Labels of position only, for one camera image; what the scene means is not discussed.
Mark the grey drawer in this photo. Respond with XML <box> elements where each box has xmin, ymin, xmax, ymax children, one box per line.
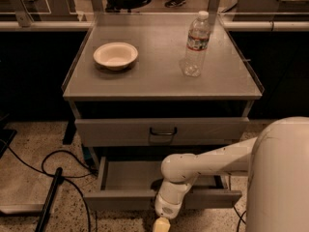
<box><xmin>84</xmin><ymin>157</ymin><xmax>242</xmax><ymax>211</ymax></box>
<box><xmin>75</xmin><ymin>117</ymin><xmax>249</xmax><ymax>147</ymax></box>

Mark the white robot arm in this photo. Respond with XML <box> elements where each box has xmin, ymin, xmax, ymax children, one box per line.
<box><xmin>155</xmin><ymin>117</ymin><xmax>309</xmax><ymax>232</ymax></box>

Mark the grey top drawer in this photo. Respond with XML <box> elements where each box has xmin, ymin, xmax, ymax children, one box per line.
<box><xmin>75</xmin><ymin>117</ymin><xmax>249</xmax><ymax>147</ymax></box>

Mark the grey drawer cabinet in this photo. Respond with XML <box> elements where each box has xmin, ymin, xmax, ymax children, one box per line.
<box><xmin>63</xmin><ymin>14</ymin><xmax>264</xmax><ymax>160</ymax></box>

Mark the black stand leg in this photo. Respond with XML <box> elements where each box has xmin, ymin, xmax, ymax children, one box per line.
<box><xmin>35</xmin><ymin>167</ymin><xmax>63</xmax><ymax>232</ymax></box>

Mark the white bowl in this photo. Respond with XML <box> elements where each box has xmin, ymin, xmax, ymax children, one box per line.
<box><xmin>93</xmin><ymin>43</ymin><xmax>138</xmax><ymax>71</ymax></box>

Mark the clear plastic water bottle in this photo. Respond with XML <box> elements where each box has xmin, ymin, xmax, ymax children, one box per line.
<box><xmin>180</xmin><ymin>11</ymin><xmax>211</xmax><ymax>77</ymax></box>

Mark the black sneaker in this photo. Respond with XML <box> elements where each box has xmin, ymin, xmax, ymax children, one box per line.
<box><xmin>164</xmin><ymin>0</ymin><xmax>186</xmax><ymax>8</ymax></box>

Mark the black floor cable right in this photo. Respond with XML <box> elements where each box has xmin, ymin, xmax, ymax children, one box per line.
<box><xmin>232</xmin><ymin>176</ymin><xmax>247</xmax><ymax>232</ymax></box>

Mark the black floor cable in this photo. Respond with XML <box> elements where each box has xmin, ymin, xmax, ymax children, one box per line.
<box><xmin>0</xmin><ymin>138</ymin><xmax>99</xmax><ymax>232</ymax></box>
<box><xmin>232</xmin><ymin>176</ymin><xmax>247</xmax><ymax>232</ymax></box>

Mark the black floor cable left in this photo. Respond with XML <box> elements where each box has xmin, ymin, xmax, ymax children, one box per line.
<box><xmin>0</xmin><ymin>138</ymin><xmax>99</xmax><ymax>232</ymax></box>

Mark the white horizontal rail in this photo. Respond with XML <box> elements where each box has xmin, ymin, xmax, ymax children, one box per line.
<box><xmin>0</xmin><ymin>20</ymin><xmax>309</xmax><ymax>32</ymax></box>

